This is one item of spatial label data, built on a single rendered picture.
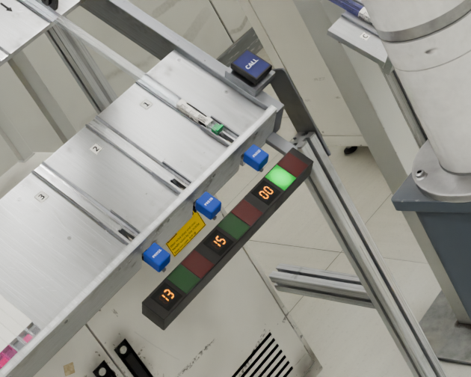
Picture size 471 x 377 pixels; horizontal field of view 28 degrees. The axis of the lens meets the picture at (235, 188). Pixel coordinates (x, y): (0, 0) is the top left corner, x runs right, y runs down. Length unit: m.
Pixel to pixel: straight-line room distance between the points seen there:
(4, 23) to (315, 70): 1.24
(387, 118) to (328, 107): 0.96
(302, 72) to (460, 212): 1.62
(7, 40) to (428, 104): 0.74
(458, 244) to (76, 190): 0.54
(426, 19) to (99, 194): 0.57
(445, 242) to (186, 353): 0.75
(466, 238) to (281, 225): 1.58
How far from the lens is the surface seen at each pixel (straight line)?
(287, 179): 1.37
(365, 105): 1.69
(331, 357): 2.11
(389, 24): 0.98
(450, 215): 1.09
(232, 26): 3.91
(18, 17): 1.55
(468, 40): 0.99
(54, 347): 1.26
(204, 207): 1.31
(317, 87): 2.64
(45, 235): 1.30
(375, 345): 2.07
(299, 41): 2.57
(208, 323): 1.77
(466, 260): 1.13
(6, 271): 1.28
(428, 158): 1.13
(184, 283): 1.27
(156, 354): 1.71
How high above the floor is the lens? 1.25
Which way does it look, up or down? 25 degrees down
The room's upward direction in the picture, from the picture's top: 31 degrees counter-clockwise
